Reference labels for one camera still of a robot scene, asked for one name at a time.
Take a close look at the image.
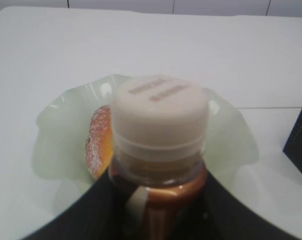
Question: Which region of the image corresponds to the brown Nescafe coffee bottle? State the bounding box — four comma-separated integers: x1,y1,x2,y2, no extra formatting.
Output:
108,75,209,240

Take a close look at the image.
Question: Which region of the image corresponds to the pale green wavy glass plate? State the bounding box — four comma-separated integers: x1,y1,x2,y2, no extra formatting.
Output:
31,72,259,198

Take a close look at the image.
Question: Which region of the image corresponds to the sugared toy bread bun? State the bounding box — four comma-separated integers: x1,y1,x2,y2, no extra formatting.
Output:
84,105,114,180

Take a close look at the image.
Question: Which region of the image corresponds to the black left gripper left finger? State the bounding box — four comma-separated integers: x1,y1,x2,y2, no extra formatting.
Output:
24,172,124,240

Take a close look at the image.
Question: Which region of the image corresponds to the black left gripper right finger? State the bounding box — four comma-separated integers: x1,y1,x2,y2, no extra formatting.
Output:
198,171,298,240

